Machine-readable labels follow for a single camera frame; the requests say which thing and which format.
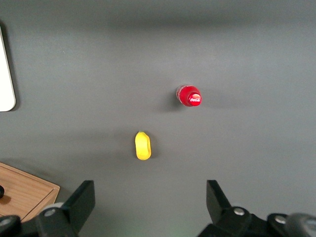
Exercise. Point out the yellow lemon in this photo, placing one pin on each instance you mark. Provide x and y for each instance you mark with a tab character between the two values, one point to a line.
142	146

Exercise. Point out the red cola bottle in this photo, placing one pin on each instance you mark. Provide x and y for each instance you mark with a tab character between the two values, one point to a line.
190	96

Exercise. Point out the light wooden drawer cabinet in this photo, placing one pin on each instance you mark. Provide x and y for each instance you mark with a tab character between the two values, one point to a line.
29	197

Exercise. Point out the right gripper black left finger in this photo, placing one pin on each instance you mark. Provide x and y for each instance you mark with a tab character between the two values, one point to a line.
79	205

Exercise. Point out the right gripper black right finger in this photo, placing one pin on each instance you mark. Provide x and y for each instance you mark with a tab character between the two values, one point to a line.
219	207

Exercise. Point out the wooden drawer front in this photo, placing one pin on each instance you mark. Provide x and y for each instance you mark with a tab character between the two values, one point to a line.
27	192

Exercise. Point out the white rectangular plastic tray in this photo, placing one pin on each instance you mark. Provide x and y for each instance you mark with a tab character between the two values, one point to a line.
5	81

